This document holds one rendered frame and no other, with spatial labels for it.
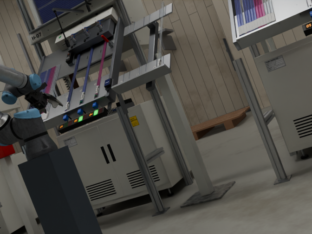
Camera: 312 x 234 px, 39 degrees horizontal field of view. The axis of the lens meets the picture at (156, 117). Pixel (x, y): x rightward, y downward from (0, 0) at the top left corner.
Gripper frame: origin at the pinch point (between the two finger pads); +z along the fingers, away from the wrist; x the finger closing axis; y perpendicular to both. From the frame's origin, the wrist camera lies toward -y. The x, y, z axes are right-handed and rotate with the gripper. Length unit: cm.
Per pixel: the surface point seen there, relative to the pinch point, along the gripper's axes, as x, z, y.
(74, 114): 4.2, 11.7, -2.3
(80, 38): 3, 4, -64
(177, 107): 64, 30, 3
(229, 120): 6, 247, -165
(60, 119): -5.9, 10.8, -2.3
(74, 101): 3.9, 9.9, -11.0
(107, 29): 27, 4, -58
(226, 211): 82, 45, 65
